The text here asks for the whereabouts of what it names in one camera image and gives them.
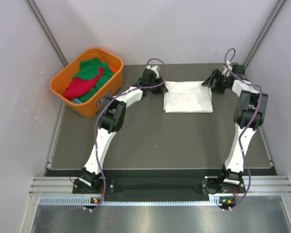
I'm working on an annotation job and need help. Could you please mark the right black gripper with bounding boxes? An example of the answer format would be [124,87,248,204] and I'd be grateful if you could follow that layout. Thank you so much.
[201,69,228,95]

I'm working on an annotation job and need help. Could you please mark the white t-shirt red print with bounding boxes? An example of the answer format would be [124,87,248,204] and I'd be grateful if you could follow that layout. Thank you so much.
[163,81,213,113]

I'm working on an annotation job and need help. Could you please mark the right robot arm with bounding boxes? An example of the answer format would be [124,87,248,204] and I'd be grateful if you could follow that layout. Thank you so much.
[202,61,268,192]

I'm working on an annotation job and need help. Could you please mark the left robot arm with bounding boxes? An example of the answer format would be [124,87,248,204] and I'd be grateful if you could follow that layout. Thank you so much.
[80,65,168,193]

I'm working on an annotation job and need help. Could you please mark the green t-shirt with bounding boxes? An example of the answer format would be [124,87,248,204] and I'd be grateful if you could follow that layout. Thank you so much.
[72,57,118,102]

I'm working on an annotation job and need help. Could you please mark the orange plastic basket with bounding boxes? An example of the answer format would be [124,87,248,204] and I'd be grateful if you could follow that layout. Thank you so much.
[49,48,124,118]

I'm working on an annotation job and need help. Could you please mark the light blue t-shirt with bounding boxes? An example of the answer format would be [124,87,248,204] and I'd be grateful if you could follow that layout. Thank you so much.
[71,98,83,104]

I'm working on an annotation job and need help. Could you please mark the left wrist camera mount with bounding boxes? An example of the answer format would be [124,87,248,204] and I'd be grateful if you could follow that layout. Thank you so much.
[146,65,160,79]

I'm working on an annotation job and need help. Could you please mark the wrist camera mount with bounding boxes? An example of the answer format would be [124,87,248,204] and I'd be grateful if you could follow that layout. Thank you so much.
[146,65,160,79]
[222,60,232,77]

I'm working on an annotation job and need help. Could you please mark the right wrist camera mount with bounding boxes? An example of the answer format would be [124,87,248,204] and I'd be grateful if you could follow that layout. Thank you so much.
[222,60,232,77]

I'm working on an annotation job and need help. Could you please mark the right corner frame post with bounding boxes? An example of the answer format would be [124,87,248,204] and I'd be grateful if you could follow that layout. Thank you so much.
[243,0,287,69]

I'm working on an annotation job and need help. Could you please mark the corner frame post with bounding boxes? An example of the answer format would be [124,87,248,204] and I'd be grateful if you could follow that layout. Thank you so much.
[25,0,68,67]
[243,0,287,69]

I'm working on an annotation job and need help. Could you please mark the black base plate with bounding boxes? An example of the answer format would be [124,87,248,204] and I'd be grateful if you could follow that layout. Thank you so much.
[72,177,244,195]

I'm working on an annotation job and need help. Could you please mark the aluminium frame rail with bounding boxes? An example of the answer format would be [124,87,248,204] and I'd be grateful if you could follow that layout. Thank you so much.
[29,176,291,196]

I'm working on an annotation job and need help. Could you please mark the left corner frame post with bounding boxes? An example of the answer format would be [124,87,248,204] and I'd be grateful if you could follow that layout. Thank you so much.
[25,0,68,67]

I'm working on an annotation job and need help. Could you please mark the grey cable duct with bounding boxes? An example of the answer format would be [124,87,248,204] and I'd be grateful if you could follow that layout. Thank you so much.
[39,196,232,207]

